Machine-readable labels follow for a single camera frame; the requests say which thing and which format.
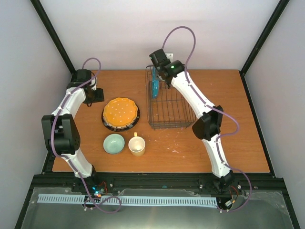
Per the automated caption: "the black aluminium frame base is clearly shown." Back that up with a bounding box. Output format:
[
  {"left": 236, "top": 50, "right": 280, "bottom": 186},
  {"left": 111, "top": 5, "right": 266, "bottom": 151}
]
[{"left": 15, "top": 140, "right": 300, "bottom": 229}]

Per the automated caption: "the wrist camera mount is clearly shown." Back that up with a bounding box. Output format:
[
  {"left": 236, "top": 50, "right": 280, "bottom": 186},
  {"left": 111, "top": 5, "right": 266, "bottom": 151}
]
[
  {"left": 90, "top": 78, "right": 97, "bottom": 91},
  {"left": 165, "top": 53, "right": 173, "bottom": 61}
]

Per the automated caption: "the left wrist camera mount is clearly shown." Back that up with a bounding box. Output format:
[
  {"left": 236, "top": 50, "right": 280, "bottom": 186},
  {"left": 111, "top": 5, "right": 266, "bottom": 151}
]
[{"left": 90, "top": 78, "right": 97, "bottom": 91}]

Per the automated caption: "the orange polka dot plate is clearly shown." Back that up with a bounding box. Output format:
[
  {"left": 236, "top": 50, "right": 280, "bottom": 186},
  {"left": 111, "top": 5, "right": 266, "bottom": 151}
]
[{"left": 102, "top": 97, "right": 139, "bottom": 127}]

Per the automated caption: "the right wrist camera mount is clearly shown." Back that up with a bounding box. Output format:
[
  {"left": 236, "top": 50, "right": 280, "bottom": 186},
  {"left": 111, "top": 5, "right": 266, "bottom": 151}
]
[{"left": 165, "top": 53, "right": 173, "bottom": 61}]

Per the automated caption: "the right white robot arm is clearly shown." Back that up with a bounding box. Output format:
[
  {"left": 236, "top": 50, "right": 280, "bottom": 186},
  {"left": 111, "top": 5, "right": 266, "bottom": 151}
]
[{"left": 149, "top": 49, "right": 234, "bottom": 192}]

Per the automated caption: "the dark wire dish rack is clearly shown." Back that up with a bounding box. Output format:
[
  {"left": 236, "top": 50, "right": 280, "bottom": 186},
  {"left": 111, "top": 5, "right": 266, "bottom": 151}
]
[{"left": 145, "top": 65, "right": 196, "bottom": 129}]

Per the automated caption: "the white blue striped plate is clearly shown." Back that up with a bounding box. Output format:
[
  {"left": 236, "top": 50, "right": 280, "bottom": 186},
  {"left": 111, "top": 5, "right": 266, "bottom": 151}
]
[{"left": 102, "top": 115, "right": 140, "bottom": 132}]

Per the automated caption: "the light green ceramic bowl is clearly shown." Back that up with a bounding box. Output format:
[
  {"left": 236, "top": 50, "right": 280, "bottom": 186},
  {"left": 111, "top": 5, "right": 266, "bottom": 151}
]
[{"left": 103, "top": 134, "right": 125, "bottom": 155}]

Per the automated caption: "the black frame post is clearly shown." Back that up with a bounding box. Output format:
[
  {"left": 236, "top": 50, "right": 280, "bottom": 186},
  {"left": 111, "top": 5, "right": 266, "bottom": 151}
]
[
  {"left": 240, "top": 0, "right": 290, "bottom": 77},
  {"left": 30, "top": 0, "right": 76, "bottom": 75}
]

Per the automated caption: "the left black frame post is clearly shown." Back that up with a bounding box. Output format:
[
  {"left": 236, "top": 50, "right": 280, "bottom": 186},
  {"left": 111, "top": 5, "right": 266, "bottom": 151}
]
[{"left": 30, "top": 0, "right": 76, "bottom": 75}]

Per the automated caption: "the cream yellow mug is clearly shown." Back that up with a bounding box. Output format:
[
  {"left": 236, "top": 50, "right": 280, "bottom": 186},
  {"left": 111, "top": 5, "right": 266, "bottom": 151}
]
[{"left": 128, "top": 132, "right": 146, "bottom": 156}]

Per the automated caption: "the right black frame post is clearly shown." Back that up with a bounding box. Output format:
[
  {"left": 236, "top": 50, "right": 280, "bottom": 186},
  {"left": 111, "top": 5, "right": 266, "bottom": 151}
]
[{"left": 240, "top": 0, "right": 290, "bottom": 77}]

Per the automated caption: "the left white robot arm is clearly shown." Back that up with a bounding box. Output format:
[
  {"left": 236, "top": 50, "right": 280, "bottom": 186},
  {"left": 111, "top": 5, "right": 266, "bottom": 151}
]
[{"left": 41, "top": 69, "right": 104, "bottom": 192}]

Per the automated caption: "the black bottom plate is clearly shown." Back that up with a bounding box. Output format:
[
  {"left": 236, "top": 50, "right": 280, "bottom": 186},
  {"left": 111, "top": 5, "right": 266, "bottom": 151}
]
[{"left": 102, "top": 104, "right": 140, "bottom": 132}]

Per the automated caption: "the teal polka dot plate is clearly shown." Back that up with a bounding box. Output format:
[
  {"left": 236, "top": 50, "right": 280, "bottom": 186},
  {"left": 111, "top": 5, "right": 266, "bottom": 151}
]
[{"left": 152, "top": 67, "right": 159, "bottom": 99}]

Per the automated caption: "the light blue slotted cable duct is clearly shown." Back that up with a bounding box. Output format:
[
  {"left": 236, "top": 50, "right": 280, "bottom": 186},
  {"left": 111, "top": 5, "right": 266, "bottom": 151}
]
[{"left": 37, "top": 194, "right": 217, "bottom": 208}]

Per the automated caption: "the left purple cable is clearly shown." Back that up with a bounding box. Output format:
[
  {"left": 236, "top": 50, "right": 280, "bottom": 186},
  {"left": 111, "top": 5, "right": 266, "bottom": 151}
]
[{"left": 51, "top": 57, "right": 122, "bottom": 213}]

